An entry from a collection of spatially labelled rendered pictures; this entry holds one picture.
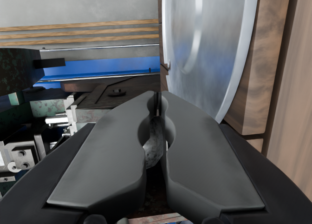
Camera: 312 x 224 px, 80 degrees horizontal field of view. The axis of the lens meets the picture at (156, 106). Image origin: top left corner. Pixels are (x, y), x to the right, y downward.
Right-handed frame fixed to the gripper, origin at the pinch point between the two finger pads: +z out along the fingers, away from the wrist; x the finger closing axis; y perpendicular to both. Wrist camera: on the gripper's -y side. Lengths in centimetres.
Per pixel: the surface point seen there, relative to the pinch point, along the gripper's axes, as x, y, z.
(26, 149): -58, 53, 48
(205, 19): 4.2, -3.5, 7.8
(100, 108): -19, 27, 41
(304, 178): 11.8, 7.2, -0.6
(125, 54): -36, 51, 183
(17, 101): -73, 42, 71
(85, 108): -24, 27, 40
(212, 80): 4.7, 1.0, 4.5
